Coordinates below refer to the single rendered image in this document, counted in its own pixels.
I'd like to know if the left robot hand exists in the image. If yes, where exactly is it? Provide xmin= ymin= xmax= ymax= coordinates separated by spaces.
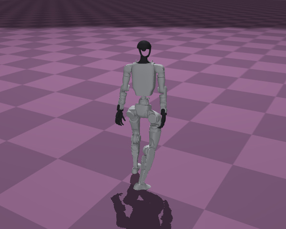
xmin=115 ymin=105 xmax=125 ymax=126

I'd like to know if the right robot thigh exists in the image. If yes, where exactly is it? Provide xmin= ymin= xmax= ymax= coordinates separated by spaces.
xmin=143 ymin=110 xmax=161 ymax=155

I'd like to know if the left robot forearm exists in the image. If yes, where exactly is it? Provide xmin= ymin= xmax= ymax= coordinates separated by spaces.
xmin=118 ymin=85 xmax=127 ymax=110

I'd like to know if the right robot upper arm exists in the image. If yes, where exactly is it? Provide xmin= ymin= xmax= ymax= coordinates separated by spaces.
xmin=154 ymin=64 xmax=165 ymax=94

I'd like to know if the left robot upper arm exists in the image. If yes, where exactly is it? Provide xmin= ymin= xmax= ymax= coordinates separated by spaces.
xmin=122 ymin=64 xmax=132 ymax=92

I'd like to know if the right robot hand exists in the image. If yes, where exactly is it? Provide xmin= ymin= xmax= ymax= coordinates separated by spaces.
xmin=158 ymin=109 xmax=167 ymax=128

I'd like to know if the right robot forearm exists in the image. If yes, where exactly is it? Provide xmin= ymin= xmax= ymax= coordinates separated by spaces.
xmin=159 ymin=86 xmax=167 ymax=113

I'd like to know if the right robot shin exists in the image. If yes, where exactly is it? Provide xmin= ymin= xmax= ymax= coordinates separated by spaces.
xmin=138 ymin=147 xmax=155 ymax=185

